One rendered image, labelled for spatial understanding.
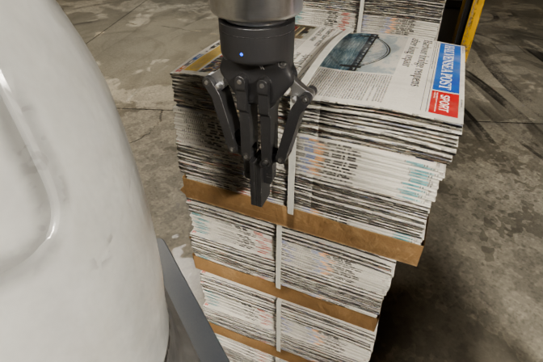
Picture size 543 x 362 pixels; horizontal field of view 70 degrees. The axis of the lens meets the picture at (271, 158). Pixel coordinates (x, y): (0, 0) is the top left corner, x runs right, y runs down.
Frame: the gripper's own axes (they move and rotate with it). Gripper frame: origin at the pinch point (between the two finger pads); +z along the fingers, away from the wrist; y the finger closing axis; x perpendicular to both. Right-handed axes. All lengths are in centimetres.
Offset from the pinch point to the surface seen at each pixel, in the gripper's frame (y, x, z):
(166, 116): 133, -148, 96
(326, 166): -7.3, -4.9, -0.7
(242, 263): 7.3, -7.4, 28.1
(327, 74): -4.5, -12.9, -9.8
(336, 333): -12.1, -7.5, 40.1
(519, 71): -94, -322, 96
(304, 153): -4.2, -5.0, -1.8
